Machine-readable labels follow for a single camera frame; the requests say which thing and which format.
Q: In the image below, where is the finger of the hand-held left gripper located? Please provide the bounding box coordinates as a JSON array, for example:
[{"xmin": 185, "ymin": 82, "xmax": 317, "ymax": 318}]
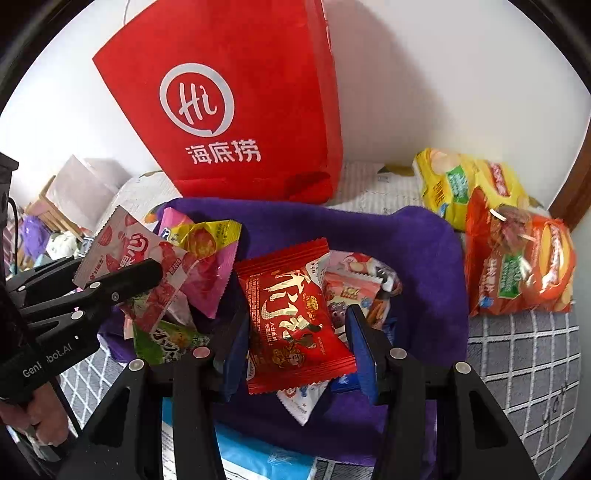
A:
[
  {"xmin": 6, "ymin": 257, "xmax": 83, "ymax": 296},
  {"xmin": 18, "ymin": 257, "xmax": 164, "ymax": 344}
]

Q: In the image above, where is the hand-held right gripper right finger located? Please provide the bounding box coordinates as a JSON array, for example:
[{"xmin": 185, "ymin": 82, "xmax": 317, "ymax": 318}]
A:
[{"xmin": 346, "ymin": 305, "xmax": 541, "ymax": 480}]

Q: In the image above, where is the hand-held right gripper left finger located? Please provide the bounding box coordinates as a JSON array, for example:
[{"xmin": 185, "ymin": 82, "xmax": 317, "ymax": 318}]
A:
[{"xmin": 55, "ymin": 300, "xmax": 252, "ymax": 480}]

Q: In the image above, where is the blue snack packet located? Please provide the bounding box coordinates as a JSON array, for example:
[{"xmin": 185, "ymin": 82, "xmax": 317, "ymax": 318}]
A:
[{"xmin": 329, "ymin": 371, "xmax": 358, "ymax": 394}]

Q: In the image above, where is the pink strawberry snack packet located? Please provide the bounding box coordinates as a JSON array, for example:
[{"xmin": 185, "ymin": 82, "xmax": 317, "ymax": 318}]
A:
[{"xmin": 73, "ymin": 205, "xmax": 199, "ymax": 333}]

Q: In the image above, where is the red snack packet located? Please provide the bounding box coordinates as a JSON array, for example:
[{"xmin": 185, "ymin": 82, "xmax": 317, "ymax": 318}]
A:
[{"xmin": 235, "ymin": 237, "xmax": 357, "ymax": 395}]

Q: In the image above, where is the pink cartoon snack packet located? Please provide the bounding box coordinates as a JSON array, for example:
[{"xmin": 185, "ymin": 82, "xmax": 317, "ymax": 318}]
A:
[{"xmin": 321, "ymin": 250, "xmax": 403, "ymax": 333}]

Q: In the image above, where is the green snack packet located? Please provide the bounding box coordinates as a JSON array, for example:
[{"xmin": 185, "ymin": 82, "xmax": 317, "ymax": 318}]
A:
[{"xmin": 131, "ymin": 318, "xmax": 211, "ymax": 366}]

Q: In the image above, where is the yellow and pink snack packet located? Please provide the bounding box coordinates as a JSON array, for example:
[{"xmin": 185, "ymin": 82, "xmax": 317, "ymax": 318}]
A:
[{"xmin": 178, "ymin": 219, "xmax": 243, "ymax": 319}]

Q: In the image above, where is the person's left hand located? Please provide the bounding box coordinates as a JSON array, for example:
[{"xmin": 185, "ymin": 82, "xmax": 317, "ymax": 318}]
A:
[{"xmin": 0, "ymin": 376, "xmax": 77, "ymax": 462}]

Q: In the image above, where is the purple cloth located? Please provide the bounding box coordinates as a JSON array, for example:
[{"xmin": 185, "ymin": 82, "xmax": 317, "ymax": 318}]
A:
[{"xmin": 21, "ymin": 216, "xmax": 51, "ymax": 259}]

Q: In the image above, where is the white printed pillow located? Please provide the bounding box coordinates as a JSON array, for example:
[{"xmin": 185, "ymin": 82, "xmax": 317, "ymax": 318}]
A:
[{"xmin": 95, "ymin": 161, "xmax": 428, "ymax": 232}]

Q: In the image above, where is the purple towel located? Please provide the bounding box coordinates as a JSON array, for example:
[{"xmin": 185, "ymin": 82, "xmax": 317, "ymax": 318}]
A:
[{"xmin": 97, "ymin": 198, "xmax": 471, "ymax": 467}]

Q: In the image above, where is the white plastic bag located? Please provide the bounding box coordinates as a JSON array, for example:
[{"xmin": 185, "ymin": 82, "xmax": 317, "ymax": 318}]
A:
[{"xmin": 46, "ymin": 154, "xmax": 134, "ymax": 217}]

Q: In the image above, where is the blue tissue pack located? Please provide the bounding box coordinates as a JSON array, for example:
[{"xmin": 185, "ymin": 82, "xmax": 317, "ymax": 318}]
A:
[{"xmin": 161, "ymin": 399, "xmax": 317, "ymax": 480}]

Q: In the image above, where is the grey checked bedsheet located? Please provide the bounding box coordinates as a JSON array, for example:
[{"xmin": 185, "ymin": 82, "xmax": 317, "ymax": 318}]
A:
[{"xmin": 58, "ymin": 305, "xmax": 583, "ymax": 480}]

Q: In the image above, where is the orange chip bag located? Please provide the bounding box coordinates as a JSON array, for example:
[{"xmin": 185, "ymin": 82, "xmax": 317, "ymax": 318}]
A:
[{"xmin": 464, "ymin": 187, "xmax": 578, "ymax": 317}]

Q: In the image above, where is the yellow chip bag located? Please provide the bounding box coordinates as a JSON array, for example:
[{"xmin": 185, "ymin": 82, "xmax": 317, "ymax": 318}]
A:
[{"xmin": 413, "ymin": 148, "xmax": 532, "ymax": 232}]

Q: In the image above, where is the red paper bag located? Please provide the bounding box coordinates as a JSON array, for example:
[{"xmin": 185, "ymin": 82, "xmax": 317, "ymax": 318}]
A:
[{"xmin": 92, "ymin": 0, "xmax": 345, "ymax": 204}]

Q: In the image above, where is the brown door frame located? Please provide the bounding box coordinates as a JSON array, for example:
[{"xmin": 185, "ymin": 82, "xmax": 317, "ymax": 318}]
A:
[{"xmin": 549, "ymin": 152, "xmax": 591, "ymax": 232}]

